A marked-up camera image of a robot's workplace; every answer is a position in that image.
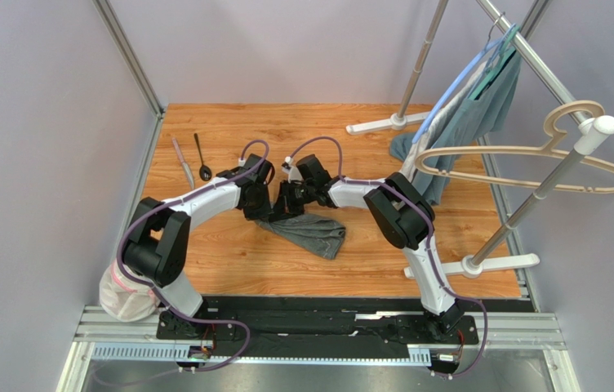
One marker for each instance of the grey stitched cloth napkin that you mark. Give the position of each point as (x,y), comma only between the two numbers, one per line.
(319,235)

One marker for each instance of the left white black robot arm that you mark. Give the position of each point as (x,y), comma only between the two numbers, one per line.
(153,250)

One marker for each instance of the pink handled knife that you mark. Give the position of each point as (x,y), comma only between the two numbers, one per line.
(185,166)

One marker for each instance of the blue clothes hanger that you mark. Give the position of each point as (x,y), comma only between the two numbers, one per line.
(448,87)

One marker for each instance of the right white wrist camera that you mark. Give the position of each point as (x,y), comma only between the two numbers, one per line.
(290,169)

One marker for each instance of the teal hanging garment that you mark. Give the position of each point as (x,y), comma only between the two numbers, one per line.
(479,107)

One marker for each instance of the wooden clothes hanger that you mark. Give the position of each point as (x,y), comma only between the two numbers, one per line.
(541,157)

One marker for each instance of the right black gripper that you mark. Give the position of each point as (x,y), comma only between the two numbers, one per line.
(290,201)

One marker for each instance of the metal clothes rack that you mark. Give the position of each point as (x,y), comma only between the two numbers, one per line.
(473,266)

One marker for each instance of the black spoon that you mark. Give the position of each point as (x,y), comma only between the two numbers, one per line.
(204,171)

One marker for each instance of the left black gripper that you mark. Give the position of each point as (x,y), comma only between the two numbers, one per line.
(263,213)

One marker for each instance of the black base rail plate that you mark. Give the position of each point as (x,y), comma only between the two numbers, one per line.
(318,327)

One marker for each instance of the white mesh laundry bag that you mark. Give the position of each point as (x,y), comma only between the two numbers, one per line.
(124,299)

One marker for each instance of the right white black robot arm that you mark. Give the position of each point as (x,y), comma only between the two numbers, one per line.
(403,216)

